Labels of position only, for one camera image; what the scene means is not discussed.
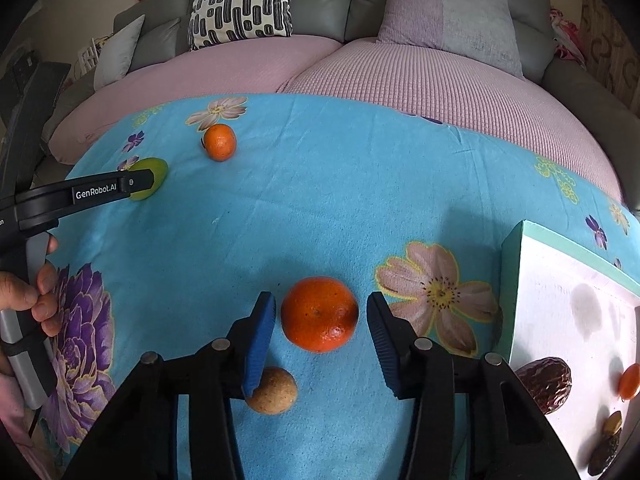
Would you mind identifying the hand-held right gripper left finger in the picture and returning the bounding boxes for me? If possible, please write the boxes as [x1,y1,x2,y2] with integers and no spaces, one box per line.
[62,291,277,480]

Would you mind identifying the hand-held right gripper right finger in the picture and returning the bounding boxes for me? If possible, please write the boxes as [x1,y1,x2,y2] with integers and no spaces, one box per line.
[366,292,583,480]

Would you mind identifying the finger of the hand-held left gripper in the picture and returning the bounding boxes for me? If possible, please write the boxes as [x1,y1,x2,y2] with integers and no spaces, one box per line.
[119,169,155,199]

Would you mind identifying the small green jujube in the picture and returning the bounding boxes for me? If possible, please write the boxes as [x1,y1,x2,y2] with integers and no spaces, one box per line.
[131,157,168,202]

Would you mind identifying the dark brown dried date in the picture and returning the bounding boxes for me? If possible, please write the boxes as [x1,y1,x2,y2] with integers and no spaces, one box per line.
[587,435,621,477]
[515,356,572,415]

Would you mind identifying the teal shallow box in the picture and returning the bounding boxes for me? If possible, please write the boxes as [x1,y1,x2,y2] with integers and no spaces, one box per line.
[497,220,640,480]

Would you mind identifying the pale tan longan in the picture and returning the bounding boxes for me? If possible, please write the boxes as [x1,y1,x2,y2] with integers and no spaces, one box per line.
[601,411,624,438]

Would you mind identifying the person's left hand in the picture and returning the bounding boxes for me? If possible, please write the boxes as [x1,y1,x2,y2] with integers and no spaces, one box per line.
[0,235,60,338]

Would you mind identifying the round brown longan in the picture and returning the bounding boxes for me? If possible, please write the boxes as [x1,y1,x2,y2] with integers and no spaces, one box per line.
[246,366,298,415]

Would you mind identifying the small orange mandarin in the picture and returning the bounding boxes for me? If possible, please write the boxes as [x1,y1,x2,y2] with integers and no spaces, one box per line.
[202,123,237,162]

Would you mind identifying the pink sofa seat cover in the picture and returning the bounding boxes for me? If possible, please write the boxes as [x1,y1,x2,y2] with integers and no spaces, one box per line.
[50,34,343,165]
[277,40,623,206]

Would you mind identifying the light grey cushion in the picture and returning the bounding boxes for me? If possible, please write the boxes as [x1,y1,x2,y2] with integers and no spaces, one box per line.
[93,14,146,91]

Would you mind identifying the white rack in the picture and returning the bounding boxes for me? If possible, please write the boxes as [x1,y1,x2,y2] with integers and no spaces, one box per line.
[75,35,113,73]

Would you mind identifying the blue floral blanket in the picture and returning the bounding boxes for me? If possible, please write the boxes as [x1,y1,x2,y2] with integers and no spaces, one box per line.
[40,92,640,480]

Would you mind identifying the black white patterned cushion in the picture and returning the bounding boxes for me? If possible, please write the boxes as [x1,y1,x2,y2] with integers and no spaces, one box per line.
[188,0,294,52]

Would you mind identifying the purple grey cushion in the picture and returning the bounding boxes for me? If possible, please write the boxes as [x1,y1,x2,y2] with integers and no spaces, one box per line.
[376,0,526,78]

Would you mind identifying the pink floral cloth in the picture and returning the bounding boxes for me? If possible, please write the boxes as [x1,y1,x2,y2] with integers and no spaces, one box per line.
[550,8,587,68]

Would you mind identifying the brown patterned curtain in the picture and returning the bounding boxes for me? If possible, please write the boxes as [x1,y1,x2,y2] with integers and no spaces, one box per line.
[580,0,640,111]

